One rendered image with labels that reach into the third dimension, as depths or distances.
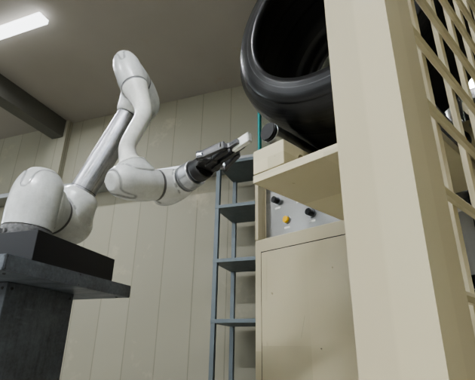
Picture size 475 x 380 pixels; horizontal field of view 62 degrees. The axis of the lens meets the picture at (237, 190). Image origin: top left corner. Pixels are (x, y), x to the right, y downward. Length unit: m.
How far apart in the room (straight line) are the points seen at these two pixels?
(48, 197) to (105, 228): 3.95
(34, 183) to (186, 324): 3.26
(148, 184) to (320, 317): 0.75
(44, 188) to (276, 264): 0.90
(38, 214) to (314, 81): 0.94
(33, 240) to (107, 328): 3.85
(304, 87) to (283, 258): 0.90
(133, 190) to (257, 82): 0.49
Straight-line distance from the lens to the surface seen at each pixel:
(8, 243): 1.28
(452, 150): 0.82
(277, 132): 0.89
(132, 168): 1.22
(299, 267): 1.56
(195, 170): 1.22
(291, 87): 0.90
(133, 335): 4.79
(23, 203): 1.41
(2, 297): 1.25
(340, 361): 1.45
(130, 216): 5.17
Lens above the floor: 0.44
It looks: 22 degrees up
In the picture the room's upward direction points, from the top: 1 degrees clockwise
